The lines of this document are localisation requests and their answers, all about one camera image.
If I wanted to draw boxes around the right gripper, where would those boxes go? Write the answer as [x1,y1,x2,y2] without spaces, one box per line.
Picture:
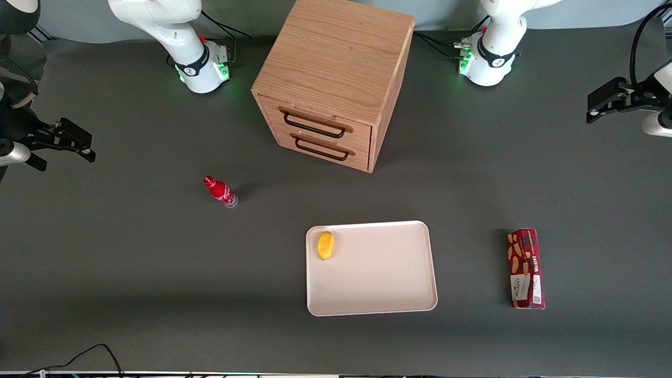
[0,97,97,172]

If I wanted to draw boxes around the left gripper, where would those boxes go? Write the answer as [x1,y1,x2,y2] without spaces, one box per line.
[586,61,672,124]

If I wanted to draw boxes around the red cookie box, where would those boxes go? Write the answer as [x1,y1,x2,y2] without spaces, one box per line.
[506,228,547,310]

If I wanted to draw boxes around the cream plastic tray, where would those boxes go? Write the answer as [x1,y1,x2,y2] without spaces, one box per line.
[306,220,438,317]

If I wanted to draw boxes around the red plastic soda bottle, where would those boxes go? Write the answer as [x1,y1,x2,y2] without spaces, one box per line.
[203,175,239,209]

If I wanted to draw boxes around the wooden drawer front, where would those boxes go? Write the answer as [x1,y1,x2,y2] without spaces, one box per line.
[257,94,373,154]
[273,128,371,173]

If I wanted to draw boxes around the wooden drawer cabinet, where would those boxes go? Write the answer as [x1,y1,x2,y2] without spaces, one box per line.
[251,0,416,174]

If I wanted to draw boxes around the yellow lemon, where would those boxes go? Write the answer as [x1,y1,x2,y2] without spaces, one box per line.
[317,231,335,261]

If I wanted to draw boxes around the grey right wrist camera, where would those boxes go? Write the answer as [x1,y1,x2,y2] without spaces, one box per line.
[0,140,32,167]

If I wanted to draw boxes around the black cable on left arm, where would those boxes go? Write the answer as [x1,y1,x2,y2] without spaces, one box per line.
[629,4,672,89]

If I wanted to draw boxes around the thin cable on right arm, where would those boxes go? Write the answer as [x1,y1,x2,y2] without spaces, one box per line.
[0,52,40,99]

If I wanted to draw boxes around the aluminium frame profile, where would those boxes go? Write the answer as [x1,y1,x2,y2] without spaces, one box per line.
[27,24,54,44]

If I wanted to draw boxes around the black cables at left arm base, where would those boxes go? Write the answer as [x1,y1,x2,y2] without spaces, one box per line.
[414,16,491,59]

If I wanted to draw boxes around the black cables at arm base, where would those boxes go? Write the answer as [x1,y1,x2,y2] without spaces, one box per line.
[167,9,254,68]
[414,16,491,59]

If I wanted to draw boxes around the black cables at right arm base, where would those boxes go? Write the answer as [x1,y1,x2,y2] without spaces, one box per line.
[167,9,254,68]

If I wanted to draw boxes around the black cable at table edge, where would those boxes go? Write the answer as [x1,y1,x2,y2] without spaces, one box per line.
[24,343,124,376]

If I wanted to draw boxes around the black metal drawer handle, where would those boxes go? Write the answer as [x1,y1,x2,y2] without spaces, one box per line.
[278,107,354,139]
[291,133,356,162]

